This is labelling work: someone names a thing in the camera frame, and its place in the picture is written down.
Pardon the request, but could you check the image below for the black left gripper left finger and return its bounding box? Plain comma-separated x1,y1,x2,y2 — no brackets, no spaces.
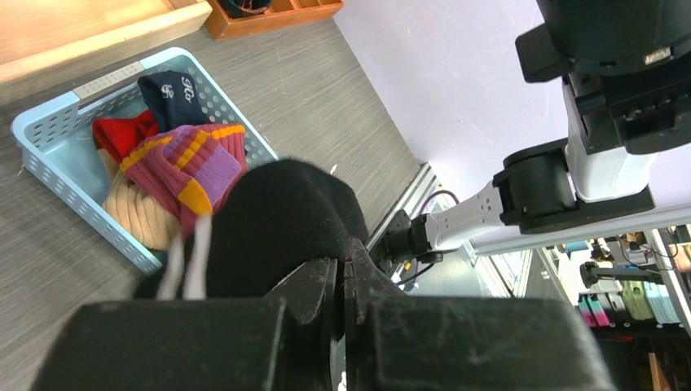
267,258,338,390

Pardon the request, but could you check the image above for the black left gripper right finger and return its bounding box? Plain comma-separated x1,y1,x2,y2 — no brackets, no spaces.
343,239,406,390

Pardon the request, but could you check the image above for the black white-striped sock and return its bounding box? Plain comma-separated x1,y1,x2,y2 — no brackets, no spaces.
134,157,370,301

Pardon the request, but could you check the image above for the purple striped sock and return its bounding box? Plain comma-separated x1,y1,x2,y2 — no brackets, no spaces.
120,124,247,237

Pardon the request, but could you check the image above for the striped beige sock front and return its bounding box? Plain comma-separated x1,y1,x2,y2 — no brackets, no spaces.
97,149,179,251

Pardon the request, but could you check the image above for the navy sock with white cuff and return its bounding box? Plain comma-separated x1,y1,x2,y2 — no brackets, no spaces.
137,71,209,133

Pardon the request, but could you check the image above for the red santa sock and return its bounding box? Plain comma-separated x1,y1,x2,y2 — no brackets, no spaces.
92,110,159,164

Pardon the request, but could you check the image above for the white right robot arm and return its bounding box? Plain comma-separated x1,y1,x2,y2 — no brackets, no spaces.
371,1,690,265

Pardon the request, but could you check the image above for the wooden hanger stand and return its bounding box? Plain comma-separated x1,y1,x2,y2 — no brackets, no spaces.
1,1,212,104

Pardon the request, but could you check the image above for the orange wooden compartment tray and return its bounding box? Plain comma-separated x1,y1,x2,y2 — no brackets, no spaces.
205,0,344,41

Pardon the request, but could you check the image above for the rolled dark sock left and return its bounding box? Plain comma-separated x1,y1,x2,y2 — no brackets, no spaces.
218,0,273,19

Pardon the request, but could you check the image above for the light blue plastic basket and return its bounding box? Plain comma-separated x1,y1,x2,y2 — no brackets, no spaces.
11,47,279,274

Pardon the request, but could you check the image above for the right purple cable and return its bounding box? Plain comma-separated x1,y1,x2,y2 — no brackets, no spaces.
418,190,461,217

